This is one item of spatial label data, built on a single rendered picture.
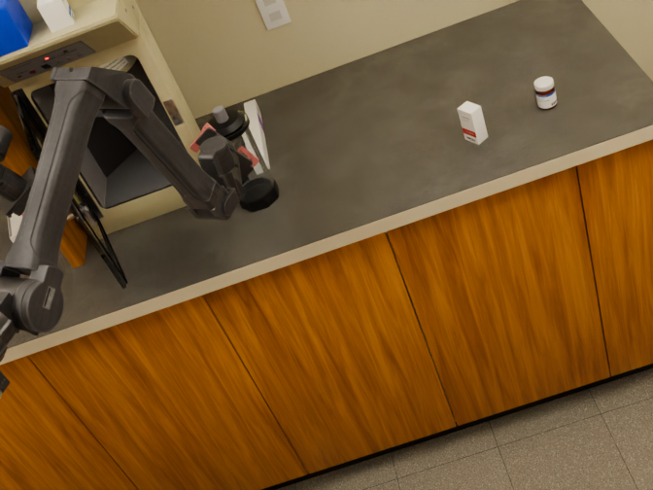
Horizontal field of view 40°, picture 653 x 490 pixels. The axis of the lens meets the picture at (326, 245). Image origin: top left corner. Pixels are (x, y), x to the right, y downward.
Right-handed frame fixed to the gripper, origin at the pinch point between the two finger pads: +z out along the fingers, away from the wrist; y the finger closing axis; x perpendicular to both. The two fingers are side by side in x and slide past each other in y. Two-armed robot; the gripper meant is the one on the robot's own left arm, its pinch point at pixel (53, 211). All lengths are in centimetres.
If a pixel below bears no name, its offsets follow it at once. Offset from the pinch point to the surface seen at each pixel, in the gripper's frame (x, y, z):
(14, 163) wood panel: -15.2, 0.3, -7.3
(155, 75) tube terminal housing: -13.5, -35.2, 3.7
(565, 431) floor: 36, -34, 144
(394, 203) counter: 24, -50, 49
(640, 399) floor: 41, -55, 153
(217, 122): -3.7, -36.7, 17.6
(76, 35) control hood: -5.0, -32.6, -18.7
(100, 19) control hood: -3.7, -38.3, -17.5
